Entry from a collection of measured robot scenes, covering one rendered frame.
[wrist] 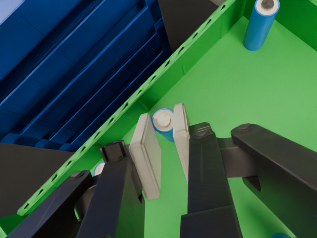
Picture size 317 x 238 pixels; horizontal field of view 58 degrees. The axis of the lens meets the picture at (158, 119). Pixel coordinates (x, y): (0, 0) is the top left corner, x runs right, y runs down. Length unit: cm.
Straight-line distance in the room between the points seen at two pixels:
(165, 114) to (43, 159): 60
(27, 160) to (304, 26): 68
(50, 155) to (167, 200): 54
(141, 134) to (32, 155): 66
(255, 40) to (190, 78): 7
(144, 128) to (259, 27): 13
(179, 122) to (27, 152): 67
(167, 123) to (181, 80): 9
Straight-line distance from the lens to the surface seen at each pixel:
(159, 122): 20
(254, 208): 27
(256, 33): 26
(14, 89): 38
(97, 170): 21
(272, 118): 28
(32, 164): 79
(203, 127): 16
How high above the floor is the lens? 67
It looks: 77 degrees down
